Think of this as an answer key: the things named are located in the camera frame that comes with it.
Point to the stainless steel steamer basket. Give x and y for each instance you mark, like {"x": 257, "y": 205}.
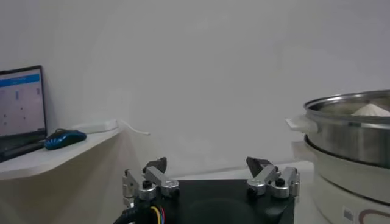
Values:
{"x": 350, "y": 143}

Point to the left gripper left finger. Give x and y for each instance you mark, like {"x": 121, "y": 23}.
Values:
{"x": 152, "y": 184}

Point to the white side desk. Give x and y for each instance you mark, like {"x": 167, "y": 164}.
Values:
{"x": 45, "y": 158}

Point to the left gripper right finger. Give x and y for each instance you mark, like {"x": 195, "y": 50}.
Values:
{"x": 274, "y": 182}

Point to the white rectangular adapter box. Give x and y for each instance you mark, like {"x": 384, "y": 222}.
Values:
{"x": 97, "y": 126}

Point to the blue computer mouse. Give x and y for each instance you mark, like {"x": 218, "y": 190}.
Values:
{"x": 65, "y": 138}

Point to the white electric cooker base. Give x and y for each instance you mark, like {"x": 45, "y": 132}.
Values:
{"x": 335, "y": 188}

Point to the black laptop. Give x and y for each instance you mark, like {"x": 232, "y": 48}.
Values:
{"x": 21, "y": 106}

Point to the white steamed baozi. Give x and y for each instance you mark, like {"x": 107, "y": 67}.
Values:
{"x": 371, "y": 110}

